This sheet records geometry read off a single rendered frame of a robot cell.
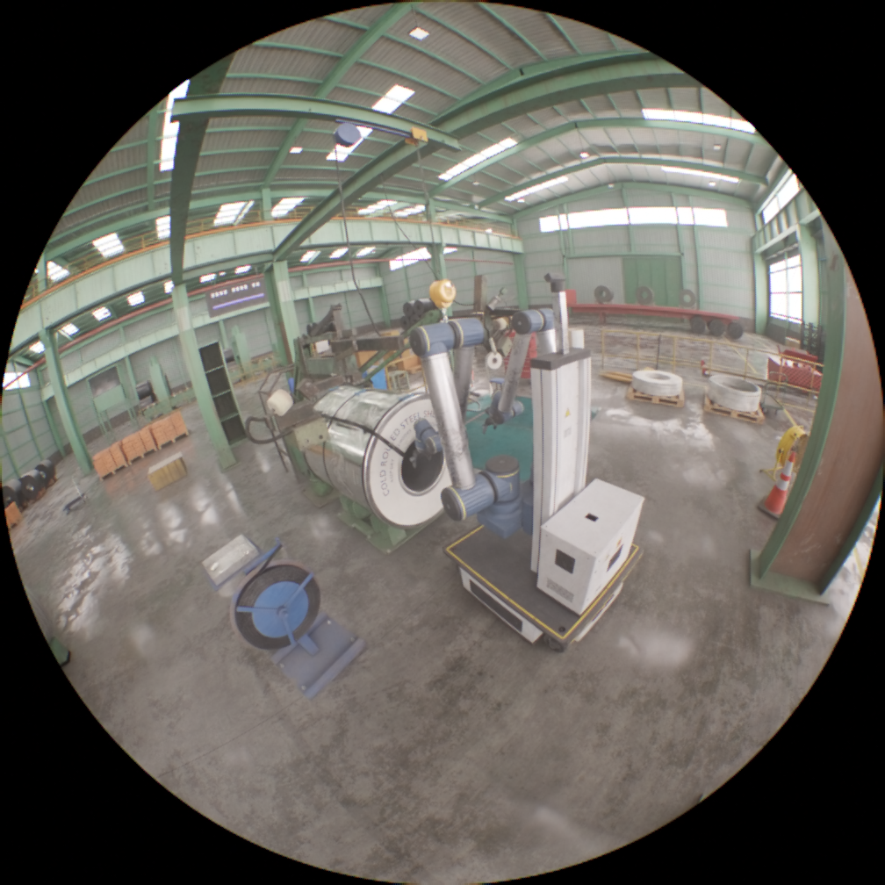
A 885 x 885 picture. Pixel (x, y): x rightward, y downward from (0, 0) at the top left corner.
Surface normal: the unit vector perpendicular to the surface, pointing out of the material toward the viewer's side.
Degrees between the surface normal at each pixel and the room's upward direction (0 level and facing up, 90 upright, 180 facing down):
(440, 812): 0
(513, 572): 0
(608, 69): 90
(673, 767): 0
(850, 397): 90
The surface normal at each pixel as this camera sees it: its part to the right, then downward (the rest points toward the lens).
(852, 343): -0.67, 0.40
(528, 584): -0.14, -0.90
